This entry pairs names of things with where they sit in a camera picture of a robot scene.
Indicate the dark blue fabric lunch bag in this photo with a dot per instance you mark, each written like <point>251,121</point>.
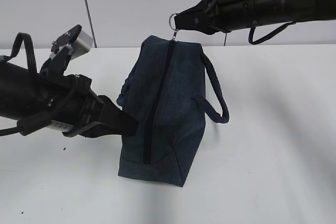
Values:
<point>171,90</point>

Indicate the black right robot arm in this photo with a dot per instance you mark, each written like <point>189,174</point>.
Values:
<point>270,12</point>

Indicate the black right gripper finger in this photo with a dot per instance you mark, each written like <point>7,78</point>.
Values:
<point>204,11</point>
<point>201,23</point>

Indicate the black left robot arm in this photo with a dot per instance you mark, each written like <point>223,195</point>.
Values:
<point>21,100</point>

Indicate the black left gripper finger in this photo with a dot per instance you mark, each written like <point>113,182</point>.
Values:
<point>109,109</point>
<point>116,124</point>

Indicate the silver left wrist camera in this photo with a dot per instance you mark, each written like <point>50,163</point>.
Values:
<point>69,46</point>

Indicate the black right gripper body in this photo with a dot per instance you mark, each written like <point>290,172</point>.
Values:
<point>230,15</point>

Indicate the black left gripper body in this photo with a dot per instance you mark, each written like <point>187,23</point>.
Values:
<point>71,105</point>

